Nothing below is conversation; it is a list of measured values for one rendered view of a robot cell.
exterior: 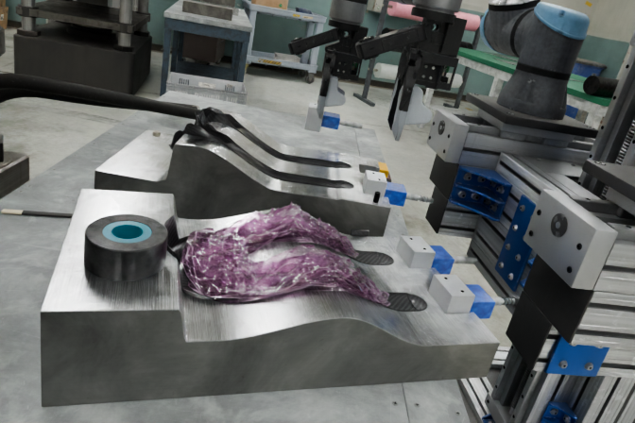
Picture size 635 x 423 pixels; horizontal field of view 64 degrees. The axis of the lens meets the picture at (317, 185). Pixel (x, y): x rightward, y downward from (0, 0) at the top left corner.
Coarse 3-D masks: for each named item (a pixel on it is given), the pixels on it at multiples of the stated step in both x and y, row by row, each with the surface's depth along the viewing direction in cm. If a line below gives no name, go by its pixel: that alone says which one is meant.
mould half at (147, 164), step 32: (224, 128) 95; (256, 128) 106; (128, 160) 91; (160, 160) 94; (192, 160) 83; (224, 160) 83; (352, 160) 106; (160, 192) 85; (192, 192) 85; (224, 192) 85; (256, 192) 85; (288, 192) 85; (320, 192) 87; (352, 192) 89; (352, 224) 87; (384, 224) 87
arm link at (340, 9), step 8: (336, 0) 105; (344, 0) 104; (336, 8) 105; (344, 8) 105; (352, 8) 105; (360, 8) 105; (336, 16) 106; (344, 16) 105; (352, 16) 105; (360, 16) 106; (352, 24) 107
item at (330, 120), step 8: (312, 104) 117; (312, 112) 114; (328, 112) 118; (312, 120) 115; (320, 120) 115; (328, 120) 115; (336, 120) 115; (304, 128) 115; (312, 128) 115; (336, 128) 116; (360, 128) 117
